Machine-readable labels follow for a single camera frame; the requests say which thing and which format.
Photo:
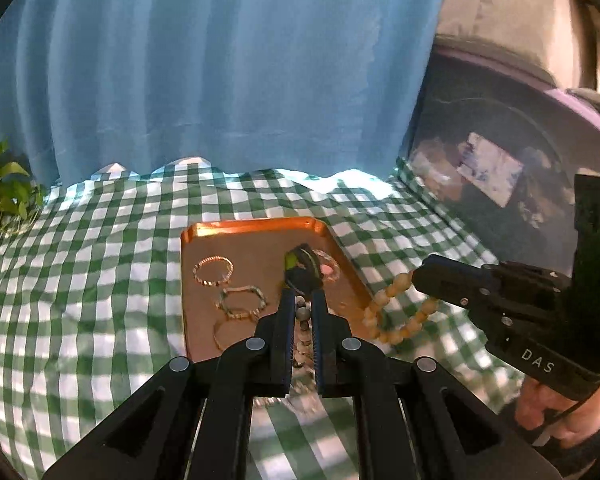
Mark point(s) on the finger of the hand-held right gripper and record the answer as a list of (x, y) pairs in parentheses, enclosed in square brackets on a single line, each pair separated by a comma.
[(445, 291), (455, 266)]

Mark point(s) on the white paper sticker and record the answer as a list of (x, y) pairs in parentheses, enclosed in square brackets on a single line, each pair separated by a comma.
[(490, 170)]

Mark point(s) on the beige cushion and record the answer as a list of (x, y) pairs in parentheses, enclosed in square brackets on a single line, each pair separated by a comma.
[(495, 5)]

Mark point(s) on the orange metal tray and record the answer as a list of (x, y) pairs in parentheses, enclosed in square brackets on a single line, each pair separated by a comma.
[(260, 250)]

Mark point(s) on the green checkered tablecloth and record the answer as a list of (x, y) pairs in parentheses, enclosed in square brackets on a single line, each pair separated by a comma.
[(105, 260)]

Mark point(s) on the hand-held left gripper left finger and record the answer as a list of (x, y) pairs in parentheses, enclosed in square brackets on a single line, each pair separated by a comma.
[(280, 340)]

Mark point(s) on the person's right hand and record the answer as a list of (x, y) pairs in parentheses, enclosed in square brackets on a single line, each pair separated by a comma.
[(570, 420)]

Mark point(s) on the potted green plant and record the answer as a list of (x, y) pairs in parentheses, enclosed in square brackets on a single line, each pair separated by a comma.
[(5, 195)]

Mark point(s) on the dark round appliance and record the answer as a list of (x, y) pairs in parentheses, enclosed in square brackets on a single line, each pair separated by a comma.
[(455, 125)]

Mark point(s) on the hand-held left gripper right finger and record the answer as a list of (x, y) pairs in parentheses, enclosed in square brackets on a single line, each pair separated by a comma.
[(326, 340)]

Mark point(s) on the thin gold bangle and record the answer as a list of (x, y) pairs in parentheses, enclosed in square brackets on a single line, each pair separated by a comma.
[(215, 335)]

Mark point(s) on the blue curtain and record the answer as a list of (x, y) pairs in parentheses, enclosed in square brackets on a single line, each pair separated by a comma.
[(205, 60)]

